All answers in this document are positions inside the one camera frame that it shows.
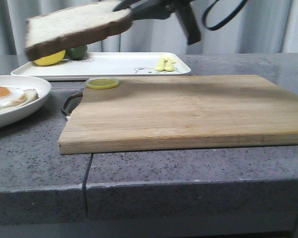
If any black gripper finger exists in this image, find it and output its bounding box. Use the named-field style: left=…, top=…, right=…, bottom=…
left=113, top=0, right=181, bottom=20
left=175, top=0, right=201, bottom=45

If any white bread slice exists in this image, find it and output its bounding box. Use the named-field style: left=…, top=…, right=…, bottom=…
left=24, top=0, right=132, bottom=61

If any white round plate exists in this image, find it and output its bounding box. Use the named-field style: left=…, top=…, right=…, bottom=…
left=0, top=75, right=52, bottom=128

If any white rectangular tray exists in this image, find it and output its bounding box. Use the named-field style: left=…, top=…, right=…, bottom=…
left=11, top=52, right=191, bottom=81

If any bread slice under egg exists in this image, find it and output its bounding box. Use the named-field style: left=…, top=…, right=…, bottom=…
left=0, top=89, right=39, bottom=114

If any pale yellow toy piece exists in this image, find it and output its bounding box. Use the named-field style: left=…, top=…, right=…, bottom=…
left=155, top=56, right=176, bottom=72

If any green lime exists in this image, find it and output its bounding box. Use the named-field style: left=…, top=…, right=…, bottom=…
left=66, top=45, right=87, bottom=60

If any grey curtain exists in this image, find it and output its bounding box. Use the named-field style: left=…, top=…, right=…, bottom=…
left=0, top=0, right=298, bottom=55

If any lemon slice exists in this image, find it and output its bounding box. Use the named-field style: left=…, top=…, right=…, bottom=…
left=85, top=77, right=120, bottom=89

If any yellow lemon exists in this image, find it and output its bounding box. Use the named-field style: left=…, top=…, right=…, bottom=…
left=33, top=50, right=66, bottom=66

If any wooden cutting board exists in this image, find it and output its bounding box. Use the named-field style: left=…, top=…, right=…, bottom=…
left=58, top=75, right=298, bottom=155

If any fried egg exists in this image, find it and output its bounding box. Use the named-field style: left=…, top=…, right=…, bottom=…
left=0, top=86, right=26, bottom=109

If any black cable loop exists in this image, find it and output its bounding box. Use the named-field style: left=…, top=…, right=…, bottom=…
left=202, top=0, right=249, bottom=32

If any metal cutting board handle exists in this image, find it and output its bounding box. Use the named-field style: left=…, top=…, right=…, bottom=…
left=61, top=90, right=83, bottom=120

